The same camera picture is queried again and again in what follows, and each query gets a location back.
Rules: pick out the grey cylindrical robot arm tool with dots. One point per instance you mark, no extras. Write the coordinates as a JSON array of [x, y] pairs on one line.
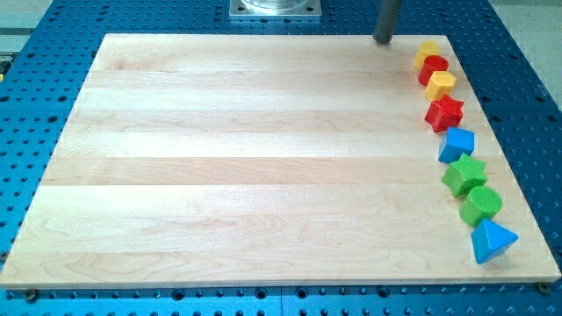
[[388, 13]]

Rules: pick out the light wooden board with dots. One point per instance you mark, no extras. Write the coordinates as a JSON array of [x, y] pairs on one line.
[[227, 160]]

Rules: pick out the red star block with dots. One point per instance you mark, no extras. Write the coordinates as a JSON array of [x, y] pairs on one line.
[[444, 113]]

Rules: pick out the yellow hexagon block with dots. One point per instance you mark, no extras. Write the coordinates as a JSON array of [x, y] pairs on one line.
[[440, 83]]

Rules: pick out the blue cube block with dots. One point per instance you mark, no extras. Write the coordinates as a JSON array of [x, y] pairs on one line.
[[456, 141]]

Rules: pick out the red cylinder block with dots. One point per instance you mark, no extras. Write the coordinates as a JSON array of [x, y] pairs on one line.
[[431, 64]]

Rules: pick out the green star block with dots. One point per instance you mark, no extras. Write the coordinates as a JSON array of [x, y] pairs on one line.
[[464, 174]]

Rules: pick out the yellow cylinder block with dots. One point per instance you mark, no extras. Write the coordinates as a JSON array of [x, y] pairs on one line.
[[426, 49]]

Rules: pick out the green cylinder block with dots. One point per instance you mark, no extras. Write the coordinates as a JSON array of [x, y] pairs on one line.
[[481, 202]]

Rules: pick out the blue triangle block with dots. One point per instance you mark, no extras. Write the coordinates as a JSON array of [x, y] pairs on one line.
[[490, 240]]

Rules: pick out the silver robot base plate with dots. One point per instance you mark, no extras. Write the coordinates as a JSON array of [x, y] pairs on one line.
[[275, 8]]

